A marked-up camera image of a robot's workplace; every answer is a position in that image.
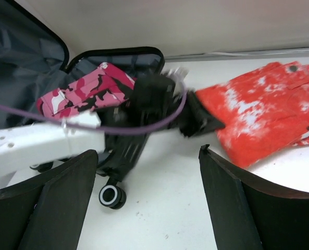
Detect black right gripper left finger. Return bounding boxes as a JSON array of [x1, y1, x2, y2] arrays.
[[0, 149, 98, 249]]

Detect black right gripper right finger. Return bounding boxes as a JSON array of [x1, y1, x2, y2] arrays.
[[199, 145, 309, 249]]

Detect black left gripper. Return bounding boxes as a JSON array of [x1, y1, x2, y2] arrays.
[[102, 74, 225, 138]]

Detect orange white tie-dye pants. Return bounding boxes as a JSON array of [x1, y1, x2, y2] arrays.
[[196, 61, 309, 168]]

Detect pink camouflage pants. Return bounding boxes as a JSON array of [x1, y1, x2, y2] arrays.
[[37, 62, 135, 119]]

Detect black white astronaut suitcase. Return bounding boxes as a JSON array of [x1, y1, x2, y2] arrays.
[[0, 0, 166, 210]]

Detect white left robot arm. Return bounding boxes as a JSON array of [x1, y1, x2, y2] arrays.
[[0, 73, 225, 183]]

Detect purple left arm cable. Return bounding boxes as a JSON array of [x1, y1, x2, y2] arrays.
[[0, 88, 189, 135]]

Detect aluminium frame rail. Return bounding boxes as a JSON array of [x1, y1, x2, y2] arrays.
[[166, 47, 309, 60]]

